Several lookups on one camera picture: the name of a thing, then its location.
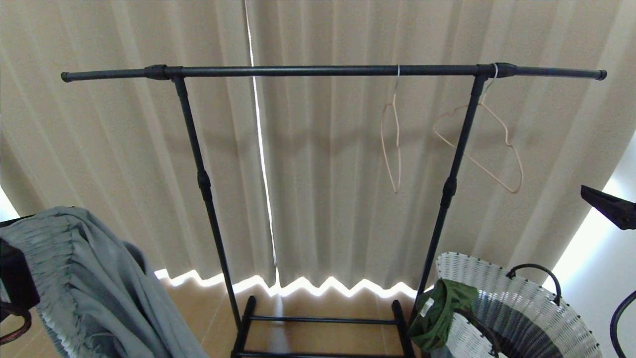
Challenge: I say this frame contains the pale grey shorts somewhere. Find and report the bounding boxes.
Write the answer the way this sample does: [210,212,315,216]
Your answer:
[0,206,208,358]

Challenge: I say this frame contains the green garment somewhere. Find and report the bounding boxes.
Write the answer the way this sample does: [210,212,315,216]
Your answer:
[407,278,478,353]

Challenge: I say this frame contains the pink clothes hanger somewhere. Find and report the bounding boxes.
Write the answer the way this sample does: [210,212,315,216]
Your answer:
[380,65,402,193]
[432,64,524,194]

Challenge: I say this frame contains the white laundry basket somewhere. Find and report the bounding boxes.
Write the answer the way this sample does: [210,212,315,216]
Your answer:
[431,252,603,358]

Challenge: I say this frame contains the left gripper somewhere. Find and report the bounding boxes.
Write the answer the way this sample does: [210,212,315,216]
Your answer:
[0,239,41,311]

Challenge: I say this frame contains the black clothes rack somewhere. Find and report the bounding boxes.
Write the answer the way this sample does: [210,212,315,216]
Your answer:
[61,63,608,358]

